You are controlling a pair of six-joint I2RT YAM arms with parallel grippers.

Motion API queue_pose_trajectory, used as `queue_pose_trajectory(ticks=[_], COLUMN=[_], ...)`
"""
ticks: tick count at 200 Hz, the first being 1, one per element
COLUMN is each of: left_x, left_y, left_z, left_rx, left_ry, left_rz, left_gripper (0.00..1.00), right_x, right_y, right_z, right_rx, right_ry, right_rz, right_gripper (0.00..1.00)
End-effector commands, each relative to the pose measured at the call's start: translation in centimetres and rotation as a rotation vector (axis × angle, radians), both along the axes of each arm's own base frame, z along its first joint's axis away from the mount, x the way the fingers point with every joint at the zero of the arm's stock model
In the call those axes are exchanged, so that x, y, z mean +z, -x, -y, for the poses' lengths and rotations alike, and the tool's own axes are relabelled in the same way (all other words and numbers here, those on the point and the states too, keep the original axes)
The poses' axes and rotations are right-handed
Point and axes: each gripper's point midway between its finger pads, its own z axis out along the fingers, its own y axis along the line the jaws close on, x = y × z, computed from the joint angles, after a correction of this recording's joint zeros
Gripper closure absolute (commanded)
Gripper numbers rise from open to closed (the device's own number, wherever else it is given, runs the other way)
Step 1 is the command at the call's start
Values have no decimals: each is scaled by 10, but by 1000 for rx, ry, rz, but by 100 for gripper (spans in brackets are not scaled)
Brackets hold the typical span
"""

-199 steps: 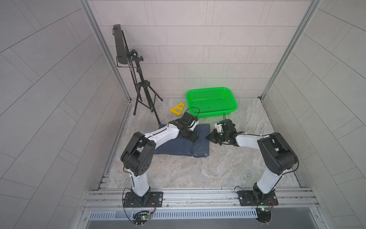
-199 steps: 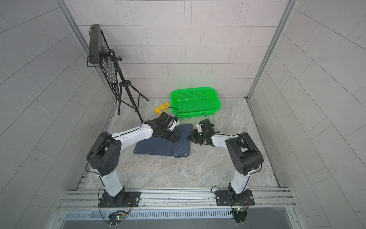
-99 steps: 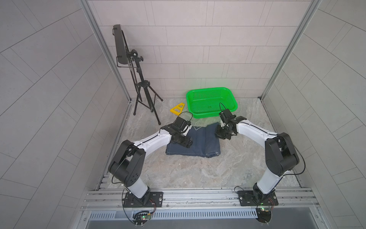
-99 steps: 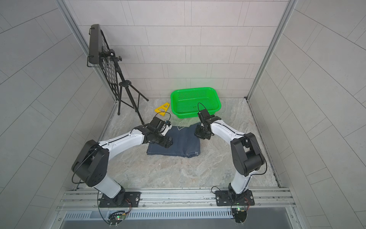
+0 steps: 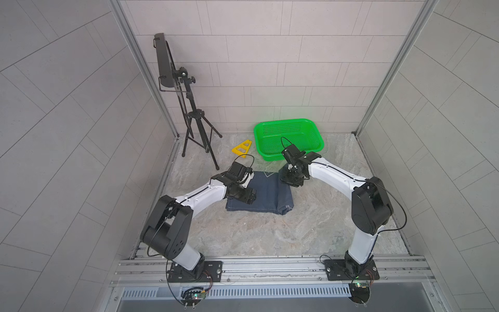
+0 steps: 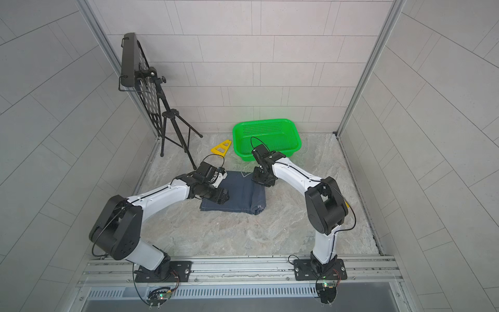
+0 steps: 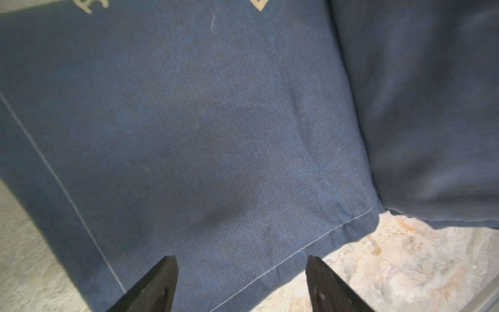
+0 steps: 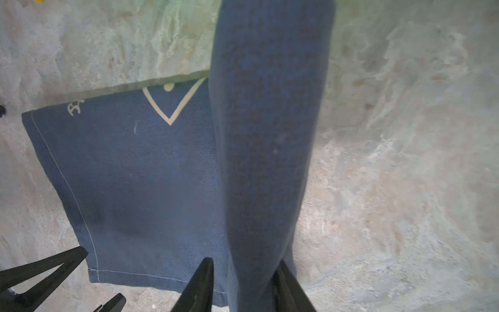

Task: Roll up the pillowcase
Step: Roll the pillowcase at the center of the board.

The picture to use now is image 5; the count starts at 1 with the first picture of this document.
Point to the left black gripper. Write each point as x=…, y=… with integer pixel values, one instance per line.
x=248, y=197

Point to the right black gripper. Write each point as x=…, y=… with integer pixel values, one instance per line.
x=284, y=178

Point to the dark blue whale pillowcase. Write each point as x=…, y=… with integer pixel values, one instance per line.
x=272, y=195

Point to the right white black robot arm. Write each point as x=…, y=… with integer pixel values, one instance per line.
x=371, y=207

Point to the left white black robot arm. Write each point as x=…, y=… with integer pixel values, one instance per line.
x=167, y=228

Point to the yellow triangular plastic piece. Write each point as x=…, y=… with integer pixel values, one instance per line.
x=242, y=149

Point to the green plastic basket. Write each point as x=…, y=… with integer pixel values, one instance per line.
x=271, y=138

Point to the black tripod stand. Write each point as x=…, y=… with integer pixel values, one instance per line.
x=199, y=129

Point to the left green circuit board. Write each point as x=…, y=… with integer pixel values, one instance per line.
x=193, y=296

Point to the green circuit board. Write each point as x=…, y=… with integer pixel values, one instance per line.
x=360, y=294
x=193, y=296

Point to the right green circuit board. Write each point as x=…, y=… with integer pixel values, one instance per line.
x=360, y=294

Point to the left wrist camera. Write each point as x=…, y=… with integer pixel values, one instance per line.
x=239, y=173

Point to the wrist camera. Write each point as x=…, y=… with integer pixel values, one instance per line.
x=292, y=154
x=239, y=173

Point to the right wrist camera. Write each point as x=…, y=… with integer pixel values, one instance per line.
x=292, y=154

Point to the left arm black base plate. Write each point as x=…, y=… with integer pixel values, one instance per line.
x=206, y=271

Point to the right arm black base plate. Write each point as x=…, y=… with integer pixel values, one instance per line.
x=343, y=270

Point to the aluminium rail frame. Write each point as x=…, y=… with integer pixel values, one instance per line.
x=275, y=284

